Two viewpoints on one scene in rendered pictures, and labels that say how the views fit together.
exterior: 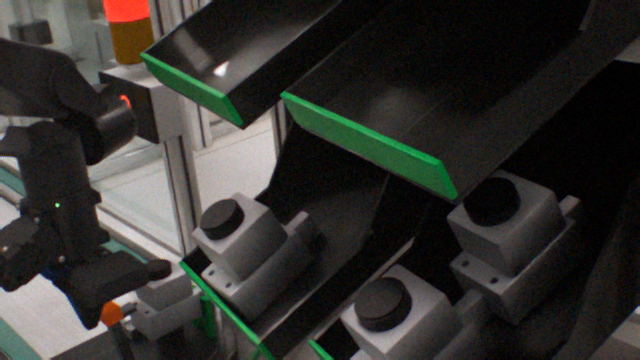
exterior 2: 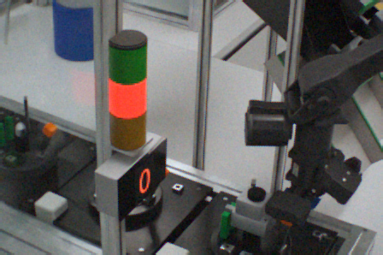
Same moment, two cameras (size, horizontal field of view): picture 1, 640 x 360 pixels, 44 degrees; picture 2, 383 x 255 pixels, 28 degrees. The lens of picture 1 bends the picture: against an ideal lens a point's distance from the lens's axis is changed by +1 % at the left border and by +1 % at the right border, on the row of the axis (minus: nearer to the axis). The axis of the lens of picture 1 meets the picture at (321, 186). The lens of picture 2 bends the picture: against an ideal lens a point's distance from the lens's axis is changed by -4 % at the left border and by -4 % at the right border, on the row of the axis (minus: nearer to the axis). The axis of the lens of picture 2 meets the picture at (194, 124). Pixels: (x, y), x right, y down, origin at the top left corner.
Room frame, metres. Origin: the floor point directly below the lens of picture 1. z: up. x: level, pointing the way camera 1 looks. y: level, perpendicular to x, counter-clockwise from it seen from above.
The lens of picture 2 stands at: (1.20, 1.05, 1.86)
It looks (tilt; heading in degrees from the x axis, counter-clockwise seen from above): 33 degrees down; 247
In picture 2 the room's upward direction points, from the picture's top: 3 degrees clockwise
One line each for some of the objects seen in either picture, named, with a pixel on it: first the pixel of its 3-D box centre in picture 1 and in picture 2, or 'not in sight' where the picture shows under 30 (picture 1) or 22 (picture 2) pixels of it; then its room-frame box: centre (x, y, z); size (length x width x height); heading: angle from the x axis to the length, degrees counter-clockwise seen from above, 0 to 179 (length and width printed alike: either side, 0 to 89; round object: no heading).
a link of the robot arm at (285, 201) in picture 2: (67, 225); (309, 166); (0.67, 0.24, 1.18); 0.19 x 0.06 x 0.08; 39
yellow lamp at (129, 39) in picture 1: (132, 38); (127, 124); (0.94, 0.21, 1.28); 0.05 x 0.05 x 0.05
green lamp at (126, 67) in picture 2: not in sight; (127, 58); (0.94, 0.21, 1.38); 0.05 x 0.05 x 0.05
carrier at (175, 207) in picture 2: not in sight; (123, 180); (0.88, -0.02, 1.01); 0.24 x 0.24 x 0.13; 39
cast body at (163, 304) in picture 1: (170, 289); (249, 206); (0.72, 0.17, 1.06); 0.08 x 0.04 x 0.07; 129
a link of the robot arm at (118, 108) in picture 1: (69, 111); (288, 111); (0.71, 0.23, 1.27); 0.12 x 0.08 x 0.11; 159
